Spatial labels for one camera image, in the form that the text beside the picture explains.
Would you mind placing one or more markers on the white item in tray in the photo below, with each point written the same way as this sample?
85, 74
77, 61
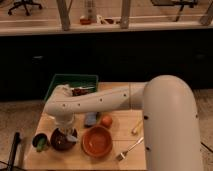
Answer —
64, 89

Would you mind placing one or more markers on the orange ball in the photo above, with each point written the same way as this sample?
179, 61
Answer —
106, 121

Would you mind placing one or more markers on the blue sponge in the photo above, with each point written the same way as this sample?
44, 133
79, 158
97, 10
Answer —
90, 119

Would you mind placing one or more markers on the silver utensil in tray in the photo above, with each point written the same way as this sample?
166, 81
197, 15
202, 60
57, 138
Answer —
87, 88

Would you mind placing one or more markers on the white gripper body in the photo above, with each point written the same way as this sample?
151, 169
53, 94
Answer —
65, 123

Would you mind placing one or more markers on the green tray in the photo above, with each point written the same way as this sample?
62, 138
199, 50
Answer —
73, 80

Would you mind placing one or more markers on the dark red item in tray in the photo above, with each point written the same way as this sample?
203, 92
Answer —
79, 92

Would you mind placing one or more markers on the yellow handled utensil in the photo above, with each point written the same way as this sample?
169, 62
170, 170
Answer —
137, 128

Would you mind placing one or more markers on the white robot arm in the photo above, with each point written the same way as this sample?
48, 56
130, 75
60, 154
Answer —
170, 118

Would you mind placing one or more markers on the red bowl on shelf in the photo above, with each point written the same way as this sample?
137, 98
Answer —
84, 21

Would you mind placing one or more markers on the light blue towel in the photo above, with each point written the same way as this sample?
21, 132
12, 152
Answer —
71, 138

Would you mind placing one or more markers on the orange bowl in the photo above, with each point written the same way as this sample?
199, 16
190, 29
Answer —
97, 142

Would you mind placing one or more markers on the silver fork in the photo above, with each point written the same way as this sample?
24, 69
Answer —
124, 153

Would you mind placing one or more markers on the dark cup with green item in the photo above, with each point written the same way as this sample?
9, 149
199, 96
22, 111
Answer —
40, 142

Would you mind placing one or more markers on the black office chair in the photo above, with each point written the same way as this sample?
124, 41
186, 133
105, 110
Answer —
24, 3

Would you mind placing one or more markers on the purple bowl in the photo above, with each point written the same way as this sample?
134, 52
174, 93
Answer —
59, 141

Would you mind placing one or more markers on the black stand at left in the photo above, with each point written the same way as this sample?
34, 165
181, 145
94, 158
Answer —
15, 143

